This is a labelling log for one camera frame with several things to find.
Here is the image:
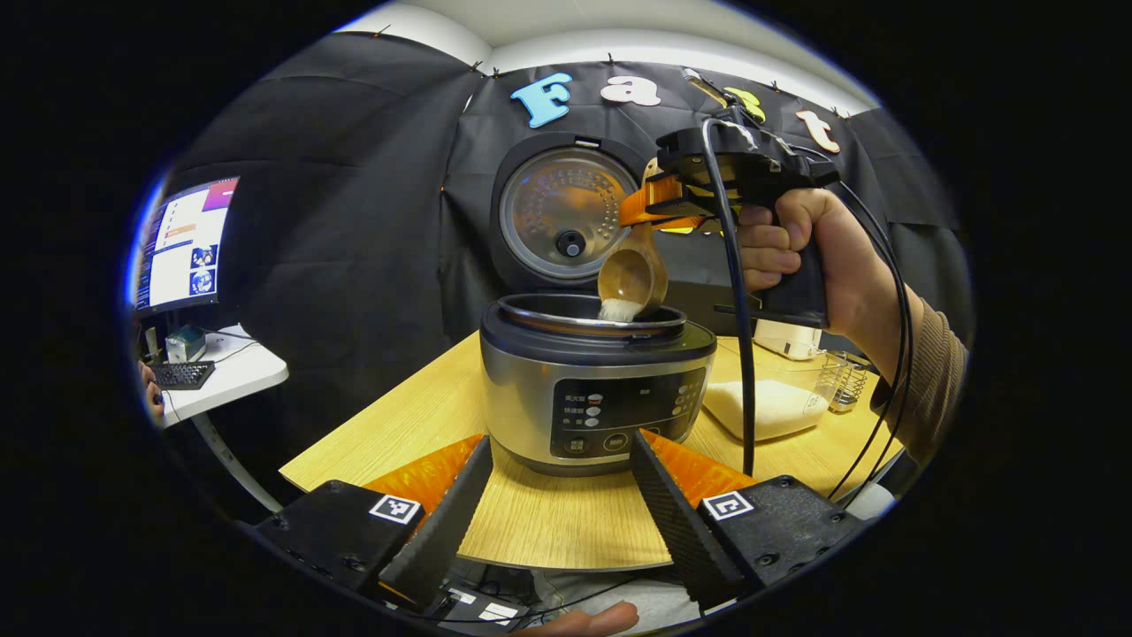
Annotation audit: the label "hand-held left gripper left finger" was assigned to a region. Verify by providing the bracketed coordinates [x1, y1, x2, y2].
[256, 434, 493, 611]

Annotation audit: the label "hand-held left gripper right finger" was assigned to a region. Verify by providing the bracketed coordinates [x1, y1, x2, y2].
[630, 431, 868, 611]

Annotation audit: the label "wooden spoon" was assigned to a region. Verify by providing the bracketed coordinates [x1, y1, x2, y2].
[598, 159, 669, 322]

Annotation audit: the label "silver black rice cooker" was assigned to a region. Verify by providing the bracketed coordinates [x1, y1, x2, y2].
[480, 133, 719, 477]

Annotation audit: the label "clear wire chopstick holder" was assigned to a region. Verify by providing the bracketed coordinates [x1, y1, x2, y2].
[815, 351, 872, 414]

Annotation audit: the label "white toaster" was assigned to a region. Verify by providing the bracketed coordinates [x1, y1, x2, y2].
[752, 318, 823, 361]

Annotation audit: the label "clear plastic container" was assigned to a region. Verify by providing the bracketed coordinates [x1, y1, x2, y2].
[703, 348, 841, 443]

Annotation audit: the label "white side table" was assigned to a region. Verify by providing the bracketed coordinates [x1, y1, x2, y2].
[150, 323, 290, 514]

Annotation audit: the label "black backdrop cloth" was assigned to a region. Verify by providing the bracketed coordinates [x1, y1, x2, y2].
[150, 33, 974, 514]

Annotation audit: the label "black keyboard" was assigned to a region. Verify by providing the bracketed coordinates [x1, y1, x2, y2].
[150, 360, 216, 391]

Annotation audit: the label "small teal box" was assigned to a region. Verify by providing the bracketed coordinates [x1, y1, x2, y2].
[165, 325, 209, 364]

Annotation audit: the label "computer monitor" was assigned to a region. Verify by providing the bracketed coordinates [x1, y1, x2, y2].
[131, 175, 241, 319]

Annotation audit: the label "thick black gripper cable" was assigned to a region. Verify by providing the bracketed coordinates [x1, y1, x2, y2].
[701, 118, 759, 479]

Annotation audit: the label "thin black gripper cables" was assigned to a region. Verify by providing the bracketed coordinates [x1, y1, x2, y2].
[830, 180, 914, 507]

